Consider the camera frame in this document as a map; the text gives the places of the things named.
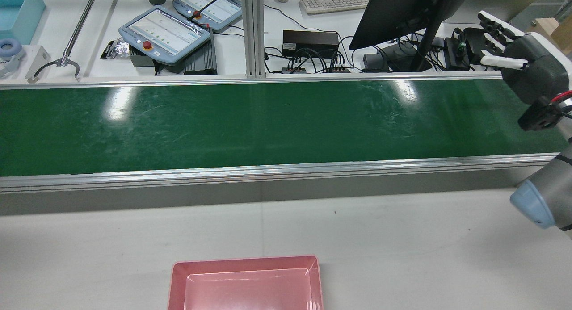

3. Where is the right grey white robot hand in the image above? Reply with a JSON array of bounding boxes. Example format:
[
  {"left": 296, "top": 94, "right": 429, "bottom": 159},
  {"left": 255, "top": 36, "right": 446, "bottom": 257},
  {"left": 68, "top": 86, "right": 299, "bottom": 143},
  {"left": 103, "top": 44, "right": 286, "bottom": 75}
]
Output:
[{"left": 477, "top": 11, "right": 572, "bottom": 106}]

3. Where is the small dark grey box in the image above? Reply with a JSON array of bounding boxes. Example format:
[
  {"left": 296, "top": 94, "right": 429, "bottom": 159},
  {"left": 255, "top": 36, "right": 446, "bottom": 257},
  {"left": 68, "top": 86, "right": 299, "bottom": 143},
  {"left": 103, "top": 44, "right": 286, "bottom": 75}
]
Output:
[{"left": 362, "top": 53, "right": 390, "bottom": 72}]

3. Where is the black rectangular power box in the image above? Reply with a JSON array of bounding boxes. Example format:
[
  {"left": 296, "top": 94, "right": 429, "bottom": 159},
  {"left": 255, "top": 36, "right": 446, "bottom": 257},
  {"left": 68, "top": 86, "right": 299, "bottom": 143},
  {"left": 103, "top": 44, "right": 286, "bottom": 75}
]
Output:
[{"left": 282, "top": 29, "right": 340, "bottom": 59}]

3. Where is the black ribbed electronics box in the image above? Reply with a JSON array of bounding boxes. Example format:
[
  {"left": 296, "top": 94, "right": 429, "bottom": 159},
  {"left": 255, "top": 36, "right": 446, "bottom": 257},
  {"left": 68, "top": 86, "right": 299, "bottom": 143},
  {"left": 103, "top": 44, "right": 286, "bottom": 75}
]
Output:
[{"left": 183, "top": 29, "right": 218, "bottom": 75}]

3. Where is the pink plastic box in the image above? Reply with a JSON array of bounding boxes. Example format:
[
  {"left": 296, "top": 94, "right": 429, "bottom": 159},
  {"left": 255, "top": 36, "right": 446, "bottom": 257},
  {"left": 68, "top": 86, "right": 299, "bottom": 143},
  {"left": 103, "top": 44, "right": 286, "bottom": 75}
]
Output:
[{"left": 168, "top": 255, "right": 324, "bottom": 310}]

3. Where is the light wooden block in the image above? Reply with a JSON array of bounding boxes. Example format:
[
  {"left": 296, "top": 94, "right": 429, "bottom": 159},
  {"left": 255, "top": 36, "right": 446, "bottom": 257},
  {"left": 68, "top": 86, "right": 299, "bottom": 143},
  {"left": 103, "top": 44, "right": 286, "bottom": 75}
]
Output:
[{"left": 527, "top": 16, "right": 572, "bottom": 56}]

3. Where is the black bulky device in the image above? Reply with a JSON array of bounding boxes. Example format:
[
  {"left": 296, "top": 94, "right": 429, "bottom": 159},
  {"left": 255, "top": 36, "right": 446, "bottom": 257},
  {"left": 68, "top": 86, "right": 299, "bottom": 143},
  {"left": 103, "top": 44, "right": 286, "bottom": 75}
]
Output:
[{"left": 463, "top": 27, "right": 501, "bottom": 66}]

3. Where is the grey flat laptop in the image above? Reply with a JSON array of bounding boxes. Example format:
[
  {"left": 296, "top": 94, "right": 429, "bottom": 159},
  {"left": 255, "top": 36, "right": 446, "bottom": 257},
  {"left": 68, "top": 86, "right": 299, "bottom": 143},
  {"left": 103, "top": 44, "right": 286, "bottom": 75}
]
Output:
[{"left": 442, "top": 0, "right": 546, "bottom": 25}]

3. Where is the black power adapter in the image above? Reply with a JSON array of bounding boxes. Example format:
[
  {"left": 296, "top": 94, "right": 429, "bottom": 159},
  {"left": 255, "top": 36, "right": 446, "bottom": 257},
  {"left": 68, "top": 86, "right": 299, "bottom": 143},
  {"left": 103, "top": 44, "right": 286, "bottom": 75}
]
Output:
[{"left": 444, "top": 28, "right": 472, "bottom": 72}]

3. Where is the black computer monitor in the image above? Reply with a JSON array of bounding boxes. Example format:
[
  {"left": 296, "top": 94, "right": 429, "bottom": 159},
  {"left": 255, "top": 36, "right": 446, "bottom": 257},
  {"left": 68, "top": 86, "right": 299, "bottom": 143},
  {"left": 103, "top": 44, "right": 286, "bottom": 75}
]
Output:
[{"left": 349, "top": 0, "right": 474, "bottom": 73}]

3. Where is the white computer keyboard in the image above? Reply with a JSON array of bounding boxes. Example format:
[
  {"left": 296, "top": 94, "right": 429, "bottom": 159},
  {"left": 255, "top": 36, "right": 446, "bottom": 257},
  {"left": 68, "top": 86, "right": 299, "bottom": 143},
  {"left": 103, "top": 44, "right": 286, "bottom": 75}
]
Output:
[{"left": 299, "top": 0, "right": 374, "bottom": 15}]

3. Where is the green conveyor belt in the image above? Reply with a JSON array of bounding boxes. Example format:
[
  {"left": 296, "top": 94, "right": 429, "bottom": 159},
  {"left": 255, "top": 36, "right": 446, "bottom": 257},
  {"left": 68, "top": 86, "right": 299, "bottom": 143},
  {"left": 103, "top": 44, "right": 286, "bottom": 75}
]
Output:
[{"left": 0, "top": 75, "right": 572, "bottom": 194}]

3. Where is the small grey teach pendant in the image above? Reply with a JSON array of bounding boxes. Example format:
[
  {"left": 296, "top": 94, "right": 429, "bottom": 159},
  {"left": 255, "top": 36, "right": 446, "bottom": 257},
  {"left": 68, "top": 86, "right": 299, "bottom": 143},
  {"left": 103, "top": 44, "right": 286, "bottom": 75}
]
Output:
[{"left": 172, "top": 0, "right": 244, "bottom": 33}]

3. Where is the large grey teach pendant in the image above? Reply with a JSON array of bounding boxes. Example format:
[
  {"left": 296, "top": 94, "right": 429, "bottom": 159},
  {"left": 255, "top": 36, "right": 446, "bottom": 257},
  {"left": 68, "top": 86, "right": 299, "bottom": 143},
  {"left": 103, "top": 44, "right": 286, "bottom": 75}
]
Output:
[{"left": 118, "top": 5, "right": 211, "bottom": 65}]

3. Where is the crumpled silver foil packet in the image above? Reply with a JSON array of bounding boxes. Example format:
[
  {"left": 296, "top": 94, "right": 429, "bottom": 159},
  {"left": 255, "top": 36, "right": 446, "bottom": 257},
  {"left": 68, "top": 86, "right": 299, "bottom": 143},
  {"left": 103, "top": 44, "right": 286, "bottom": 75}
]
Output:
[{"left": 99, "top": 38, "right": 131, "bottom": 60}]

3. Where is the metal reach grabber tool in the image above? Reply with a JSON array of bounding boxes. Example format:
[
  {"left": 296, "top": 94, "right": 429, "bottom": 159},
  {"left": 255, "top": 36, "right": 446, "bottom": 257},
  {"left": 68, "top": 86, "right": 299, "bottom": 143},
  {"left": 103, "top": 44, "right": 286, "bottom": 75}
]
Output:
[{"left": 28, "top": 0, "right": 101, "bottom": 84}]

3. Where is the light blue plastic bin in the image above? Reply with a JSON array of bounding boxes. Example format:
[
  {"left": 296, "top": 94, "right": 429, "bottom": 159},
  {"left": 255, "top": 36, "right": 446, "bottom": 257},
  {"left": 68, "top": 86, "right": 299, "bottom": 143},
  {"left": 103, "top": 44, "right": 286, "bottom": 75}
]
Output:
[{"left": 0, "top": 0, "right": 46, "bottom": 46}]

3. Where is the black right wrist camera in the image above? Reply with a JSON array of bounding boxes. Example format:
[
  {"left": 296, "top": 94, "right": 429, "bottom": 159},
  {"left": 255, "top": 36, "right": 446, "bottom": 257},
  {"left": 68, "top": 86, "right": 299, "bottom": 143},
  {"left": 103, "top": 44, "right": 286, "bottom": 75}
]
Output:
[{"left": 517, "top": 98, "right": 564, "bottom": 132}]

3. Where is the aluminium profile post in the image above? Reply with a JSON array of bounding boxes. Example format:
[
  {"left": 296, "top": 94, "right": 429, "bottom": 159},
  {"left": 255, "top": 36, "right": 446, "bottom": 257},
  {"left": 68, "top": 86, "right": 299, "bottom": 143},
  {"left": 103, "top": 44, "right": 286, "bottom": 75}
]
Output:
[{"left": 240, "top": 0, "right": 265, "bottom": 79}]

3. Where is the blue white ring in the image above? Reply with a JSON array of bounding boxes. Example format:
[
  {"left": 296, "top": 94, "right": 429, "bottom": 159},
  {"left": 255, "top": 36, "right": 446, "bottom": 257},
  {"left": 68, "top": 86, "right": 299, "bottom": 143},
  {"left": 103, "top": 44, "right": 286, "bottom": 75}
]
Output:
[{"left": 0, "top": 38, "right": 25, "bottom": 79}]

